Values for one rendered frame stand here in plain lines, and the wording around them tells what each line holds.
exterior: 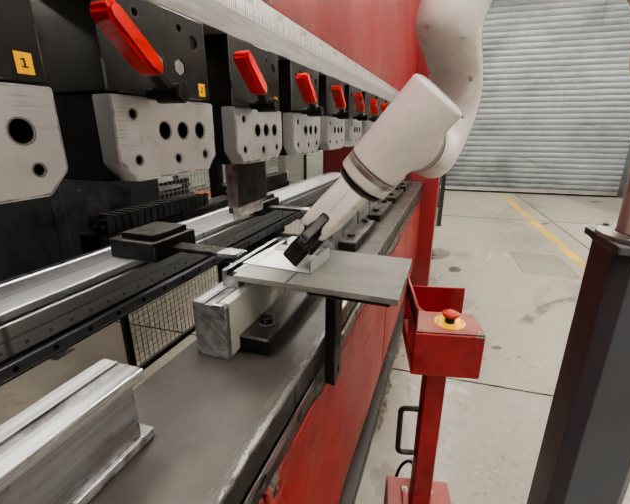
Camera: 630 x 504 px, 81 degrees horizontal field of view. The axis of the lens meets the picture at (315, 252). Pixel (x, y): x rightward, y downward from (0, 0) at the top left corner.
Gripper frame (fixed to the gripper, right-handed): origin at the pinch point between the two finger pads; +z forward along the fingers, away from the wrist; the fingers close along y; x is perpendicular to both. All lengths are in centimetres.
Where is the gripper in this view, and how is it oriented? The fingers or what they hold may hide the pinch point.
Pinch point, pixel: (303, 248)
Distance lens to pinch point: 63.6
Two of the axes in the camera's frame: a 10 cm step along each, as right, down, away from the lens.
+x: 7.1, 7.0, -0.8
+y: -3.9, 2.9, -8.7
